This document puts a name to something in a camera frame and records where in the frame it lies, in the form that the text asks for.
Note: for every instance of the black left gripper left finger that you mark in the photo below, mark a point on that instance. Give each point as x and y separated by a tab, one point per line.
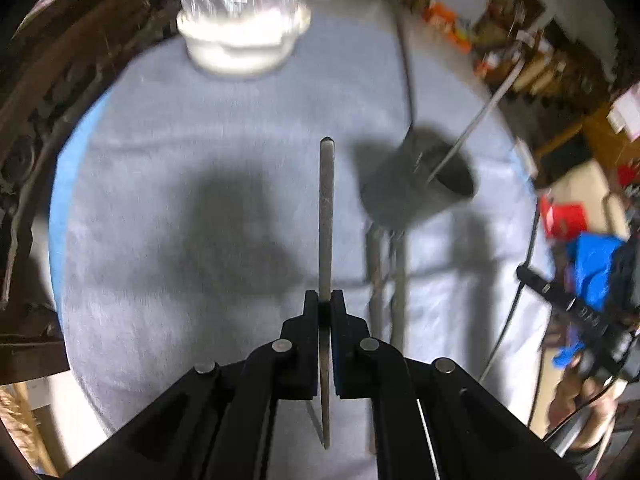
287	368

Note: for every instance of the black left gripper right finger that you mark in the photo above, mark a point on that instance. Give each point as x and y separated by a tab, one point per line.
364	367

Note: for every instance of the dark metal chopstick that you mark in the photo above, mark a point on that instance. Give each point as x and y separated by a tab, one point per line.
406	65
479	117

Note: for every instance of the person's right hand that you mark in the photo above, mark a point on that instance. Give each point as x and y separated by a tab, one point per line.
582	412

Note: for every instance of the red plastic stool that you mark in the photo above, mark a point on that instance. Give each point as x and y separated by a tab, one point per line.
562	221

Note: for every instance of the grey towel cloth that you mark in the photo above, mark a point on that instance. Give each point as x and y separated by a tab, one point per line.
193	228

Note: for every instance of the grey perforated utensil cup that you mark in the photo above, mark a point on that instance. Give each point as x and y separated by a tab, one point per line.
408	185

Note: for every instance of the blue table cover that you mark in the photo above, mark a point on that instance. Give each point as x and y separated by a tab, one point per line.
66	171

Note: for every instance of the white ceramic pot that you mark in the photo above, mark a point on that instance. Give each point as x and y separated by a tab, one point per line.
244	47

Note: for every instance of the orange cardboard box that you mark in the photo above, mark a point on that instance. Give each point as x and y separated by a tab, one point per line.
440	16

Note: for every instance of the carved dark wooden bench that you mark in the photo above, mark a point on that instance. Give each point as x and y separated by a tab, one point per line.
57	64

